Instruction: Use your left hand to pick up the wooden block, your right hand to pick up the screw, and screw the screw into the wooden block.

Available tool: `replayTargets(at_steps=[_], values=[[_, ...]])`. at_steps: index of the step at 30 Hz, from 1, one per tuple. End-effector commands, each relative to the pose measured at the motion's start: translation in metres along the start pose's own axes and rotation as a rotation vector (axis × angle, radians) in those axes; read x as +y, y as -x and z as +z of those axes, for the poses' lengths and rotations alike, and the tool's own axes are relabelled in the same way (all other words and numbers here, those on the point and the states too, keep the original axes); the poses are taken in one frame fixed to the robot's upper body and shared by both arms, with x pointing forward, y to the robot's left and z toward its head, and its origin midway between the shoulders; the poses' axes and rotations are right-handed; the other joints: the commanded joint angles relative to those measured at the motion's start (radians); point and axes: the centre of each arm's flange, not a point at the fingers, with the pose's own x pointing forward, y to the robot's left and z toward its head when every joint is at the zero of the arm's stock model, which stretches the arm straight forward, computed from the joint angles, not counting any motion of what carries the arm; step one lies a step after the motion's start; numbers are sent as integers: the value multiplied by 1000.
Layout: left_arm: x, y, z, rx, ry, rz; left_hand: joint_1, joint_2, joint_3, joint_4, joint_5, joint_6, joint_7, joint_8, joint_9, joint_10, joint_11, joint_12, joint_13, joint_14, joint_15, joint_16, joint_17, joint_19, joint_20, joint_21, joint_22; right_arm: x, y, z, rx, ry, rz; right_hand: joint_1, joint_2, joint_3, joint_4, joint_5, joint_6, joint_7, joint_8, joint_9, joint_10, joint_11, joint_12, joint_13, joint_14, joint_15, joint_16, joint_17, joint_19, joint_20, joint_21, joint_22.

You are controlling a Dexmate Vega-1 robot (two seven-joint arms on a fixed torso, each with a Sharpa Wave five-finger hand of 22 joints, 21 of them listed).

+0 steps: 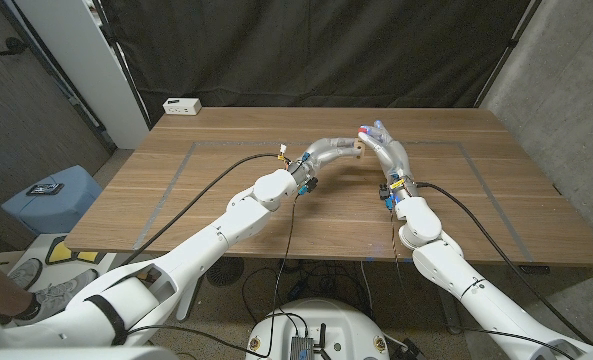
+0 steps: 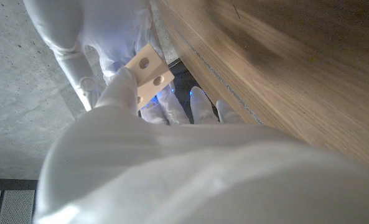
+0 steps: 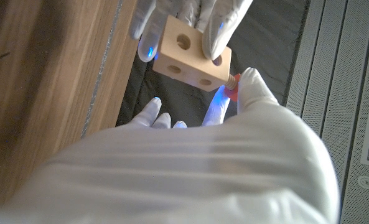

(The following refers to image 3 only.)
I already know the red-headed wooden screw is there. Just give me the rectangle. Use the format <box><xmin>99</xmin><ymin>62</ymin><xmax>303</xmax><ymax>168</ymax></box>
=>
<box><xmin>223</xmin><ymin>73</ymin><xmax>241</xmax><ymax>102</ymax></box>

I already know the black backdrop curtain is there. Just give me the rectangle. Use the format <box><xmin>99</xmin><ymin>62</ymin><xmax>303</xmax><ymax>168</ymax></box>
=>
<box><xmin>115</xmin><ymin>0</ymin><xmax>311</xmax><ymax>128</ymax></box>

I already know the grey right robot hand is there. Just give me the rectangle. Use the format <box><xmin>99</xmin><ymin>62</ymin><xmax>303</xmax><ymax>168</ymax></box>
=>
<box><xmin>0</xmin><ymin>67</ymin><xmax>340</xmax><ymax>224</ymax></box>

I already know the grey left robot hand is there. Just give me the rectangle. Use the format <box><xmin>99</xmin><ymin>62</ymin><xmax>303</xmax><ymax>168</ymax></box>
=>
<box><xmin>129</xmin><ymin>0</ymin><xmax>254</xmax><ymax>62</ymax></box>

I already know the small wooden block with holes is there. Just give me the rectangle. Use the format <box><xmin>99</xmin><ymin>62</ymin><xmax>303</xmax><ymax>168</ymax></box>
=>
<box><xmin>152</xmin><ymin>14</ymin><xmax>233</xmax><ymax>93</ymax></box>

